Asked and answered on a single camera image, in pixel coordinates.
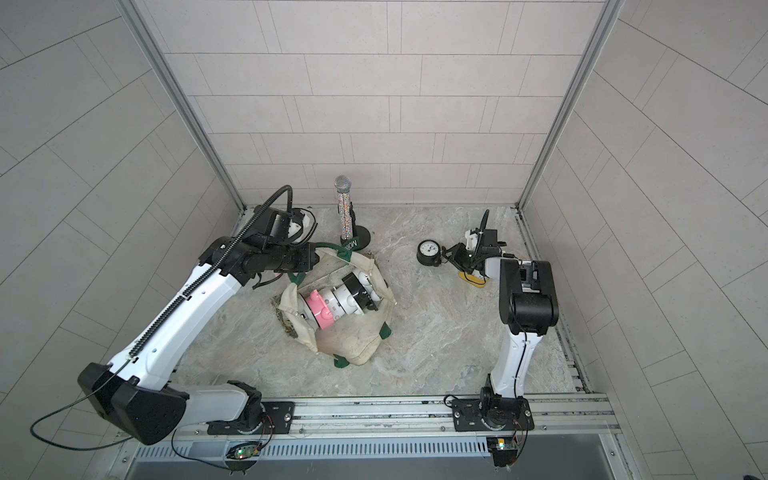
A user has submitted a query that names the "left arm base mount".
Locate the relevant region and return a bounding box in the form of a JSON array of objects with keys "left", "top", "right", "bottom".
[{"left": 207, "top": 401, "right": 296, "bottom": 435}]

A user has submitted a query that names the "rhinestone stand with black base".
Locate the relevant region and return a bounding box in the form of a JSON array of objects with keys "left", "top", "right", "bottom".
[{"left": 334, "top": 175, "right": 371, "bottom": 251}]

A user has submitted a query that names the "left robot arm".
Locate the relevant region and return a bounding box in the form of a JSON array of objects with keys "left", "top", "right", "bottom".
[{"left": 78, "top": 237, "right": 319, "bottom": 445}]

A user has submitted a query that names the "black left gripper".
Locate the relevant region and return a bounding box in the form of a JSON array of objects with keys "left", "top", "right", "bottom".
[{"left": 264, "top": 240, "right": 325, "bottom": 271}]

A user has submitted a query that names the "right circuit board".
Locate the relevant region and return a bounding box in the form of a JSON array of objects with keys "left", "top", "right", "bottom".
[{"left": 486, "top": 436, "right": 522, "bottom": 468}]

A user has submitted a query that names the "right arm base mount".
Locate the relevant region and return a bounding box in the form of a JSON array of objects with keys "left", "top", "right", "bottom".
[{"left": 443, "top": 391, "right": 535, "bottom": 432}]

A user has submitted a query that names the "aluminium rail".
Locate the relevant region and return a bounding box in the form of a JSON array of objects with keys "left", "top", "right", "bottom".
[{"left": 113, "top": 392, "right": 619, "bottom": 445}]

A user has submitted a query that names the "left green circuit board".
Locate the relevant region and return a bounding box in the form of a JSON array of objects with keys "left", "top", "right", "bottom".
[{"left": 226, "top": 442, "right": 263, "bottom": 461}]

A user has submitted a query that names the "pink twin-bell alarm clock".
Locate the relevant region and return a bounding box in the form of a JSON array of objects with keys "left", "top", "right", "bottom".
[{"left": 305, "top": 290, "right": 335, "bottom": 329}]

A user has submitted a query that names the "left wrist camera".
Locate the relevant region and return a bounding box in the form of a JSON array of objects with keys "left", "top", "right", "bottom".
[{"left": 246, "top": 207, "right": 317, "bottom": 245}]

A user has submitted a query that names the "small black alarm clock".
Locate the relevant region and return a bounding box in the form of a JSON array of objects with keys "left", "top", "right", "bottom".
[{"left": 417, "top": 239, "right": 443, "bottom": 267}]

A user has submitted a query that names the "canvas bag with green handles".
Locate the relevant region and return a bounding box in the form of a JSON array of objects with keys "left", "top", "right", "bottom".
[{"left": 275, "top": 243, "right": 397, "bottom": 368}]

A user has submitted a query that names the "black and white alarm clock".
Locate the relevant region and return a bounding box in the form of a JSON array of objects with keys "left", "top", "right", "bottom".
[{"left": 332, "top": 269, "right": 381, "bottom": 315}]

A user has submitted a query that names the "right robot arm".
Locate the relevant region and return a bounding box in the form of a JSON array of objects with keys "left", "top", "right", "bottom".
[{"left": 442, "top": 243, "right": 559, "bottom": 416}]

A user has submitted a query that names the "yellow square alarm clock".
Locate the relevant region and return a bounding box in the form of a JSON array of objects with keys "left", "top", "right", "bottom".
[{"left": 459, "top": 271, "right": 488, "bottom": 288}]

